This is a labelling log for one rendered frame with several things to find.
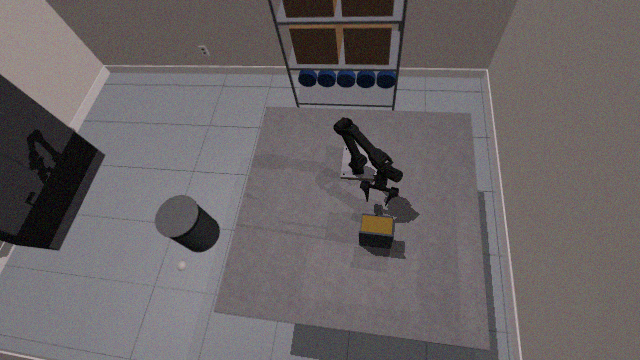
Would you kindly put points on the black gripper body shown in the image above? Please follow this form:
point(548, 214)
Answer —
point(380, 184)

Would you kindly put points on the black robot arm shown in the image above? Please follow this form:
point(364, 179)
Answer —
point(376, 156)

